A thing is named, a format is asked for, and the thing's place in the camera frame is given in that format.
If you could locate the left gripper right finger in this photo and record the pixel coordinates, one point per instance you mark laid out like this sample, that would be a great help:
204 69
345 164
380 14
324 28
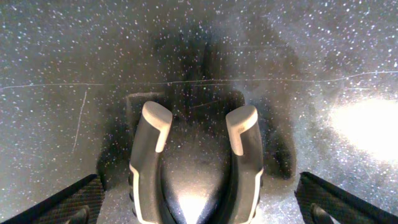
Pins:
329 199

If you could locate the black and white pliers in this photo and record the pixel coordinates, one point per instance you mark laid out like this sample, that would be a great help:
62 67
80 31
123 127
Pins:
146 161

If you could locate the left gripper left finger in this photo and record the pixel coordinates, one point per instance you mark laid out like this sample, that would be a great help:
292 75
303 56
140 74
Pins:
71 202

